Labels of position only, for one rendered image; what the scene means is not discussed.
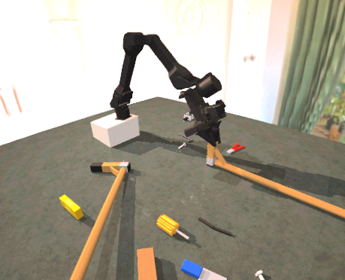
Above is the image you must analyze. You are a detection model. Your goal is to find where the yellow rectangular block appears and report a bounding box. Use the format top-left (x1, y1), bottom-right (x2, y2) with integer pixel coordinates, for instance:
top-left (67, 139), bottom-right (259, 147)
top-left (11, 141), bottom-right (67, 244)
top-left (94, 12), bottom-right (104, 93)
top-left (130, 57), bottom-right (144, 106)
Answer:
top-left (59, 195), bottom-right (83, 220)

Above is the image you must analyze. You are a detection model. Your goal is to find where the yellow-handled screwdriver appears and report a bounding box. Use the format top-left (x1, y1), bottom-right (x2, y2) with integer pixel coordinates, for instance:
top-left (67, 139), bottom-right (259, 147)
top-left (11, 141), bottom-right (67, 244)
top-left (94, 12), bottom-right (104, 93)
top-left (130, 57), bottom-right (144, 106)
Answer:
top-left (157, 215), bottom-right (189, 239)

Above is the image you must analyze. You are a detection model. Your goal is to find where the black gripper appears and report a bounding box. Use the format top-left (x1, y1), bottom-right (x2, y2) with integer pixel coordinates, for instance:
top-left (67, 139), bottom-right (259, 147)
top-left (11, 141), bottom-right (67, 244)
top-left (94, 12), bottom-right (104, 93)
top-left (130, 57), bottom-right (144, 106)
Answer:
top-left (184, 101), bottom-right (227, 147)

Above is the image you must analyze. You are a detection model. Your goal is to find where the orange flat bar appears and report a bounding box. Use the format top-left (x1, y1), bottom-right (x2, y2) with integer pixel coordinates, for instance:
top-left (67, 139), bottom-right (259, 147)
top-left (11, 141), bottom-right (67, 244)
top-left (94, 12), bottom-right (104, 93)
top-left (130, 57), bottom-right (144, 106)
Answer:
top-left (138, 248), bottom-right (157, 280)

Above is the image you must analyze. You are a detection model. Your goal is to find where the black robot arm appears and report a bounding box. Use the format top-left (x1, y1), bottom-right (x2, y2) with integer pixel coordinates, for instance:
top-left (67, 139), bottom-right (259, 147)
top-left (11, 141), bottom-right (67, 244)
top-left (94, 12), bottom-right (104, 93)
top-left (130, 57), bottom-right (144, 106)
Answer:
top-left (110, 32), bottom-right (226, 120)

